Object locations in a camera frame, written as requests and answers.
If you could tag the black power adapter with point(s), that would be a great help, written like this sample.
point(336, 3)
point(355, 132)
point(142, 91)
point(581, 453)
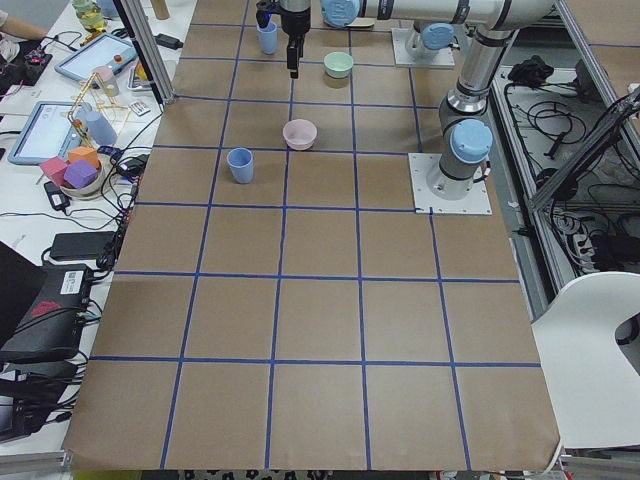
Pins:
point(80, 245)

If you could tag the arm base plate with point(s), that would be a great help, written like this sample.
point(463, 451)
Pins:
point(435, 193)
point(410, 51)

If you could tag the bowl of coloured blocks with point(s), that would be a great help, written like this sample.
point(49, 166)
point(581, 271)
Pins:
point(80, 176)

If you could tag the gold wire rack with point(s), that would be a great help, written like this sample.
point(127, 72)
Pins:
point(92, 98)

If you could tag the black computer box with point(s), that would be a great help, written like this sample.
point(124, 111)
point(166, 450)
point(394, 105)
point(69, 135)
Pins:
point(41, 313)

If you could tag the blue cup on rack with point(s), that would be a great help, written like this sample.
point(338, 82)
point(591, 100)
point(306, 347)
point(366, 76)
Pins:
point(100, 128)

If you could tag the teach pendant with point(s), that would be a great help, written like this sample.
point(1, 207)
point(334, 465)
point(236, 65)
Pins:
point(47, 133)
point(104, 50)

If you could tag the blue cup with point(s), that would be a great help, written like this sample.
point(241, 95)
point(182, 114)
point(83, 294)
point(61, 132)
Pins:
point(240, 163)
point(100, 128)
point(268, 38)

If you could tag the mint green bowl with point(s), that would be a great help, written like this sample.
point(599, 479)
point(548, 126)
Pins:
point(338, 64)

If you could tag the black power brick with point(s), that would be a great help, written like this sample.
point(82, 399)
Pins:
point(168, 41)

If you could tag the aluminium frame post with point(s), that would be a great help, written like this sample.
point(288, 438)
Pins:
point(135, 22)

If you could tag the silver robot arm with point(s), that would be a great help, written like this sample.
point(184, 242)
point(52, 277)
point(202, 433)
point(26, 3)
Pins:
point(425, 40)
point(495, 23)

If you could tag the white chair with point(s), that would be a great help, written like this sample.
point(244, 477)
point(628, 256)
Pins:
point(593, 387)

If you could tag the pale pink cup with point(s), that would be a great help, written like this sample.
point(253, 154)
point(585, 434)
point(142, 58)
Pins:
point(104, 78)

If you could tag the white remote control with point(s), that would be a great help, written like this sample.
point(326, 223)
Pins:
point(139, 108)

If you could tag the pink bowl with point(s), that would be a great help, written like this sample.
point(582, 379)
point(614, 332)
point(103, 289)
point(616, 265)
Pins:
point(299, 134)

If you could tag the teach pendant far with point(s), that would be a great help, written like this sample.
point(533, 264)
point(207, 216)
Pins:
point(104, 50)

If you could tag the teach pendant near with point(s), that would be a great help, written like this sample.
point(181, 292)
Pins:
point(47, 133)

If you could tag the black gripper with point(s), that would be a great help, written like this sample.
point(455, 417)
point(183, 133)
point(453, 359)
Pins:
point(293, 23)

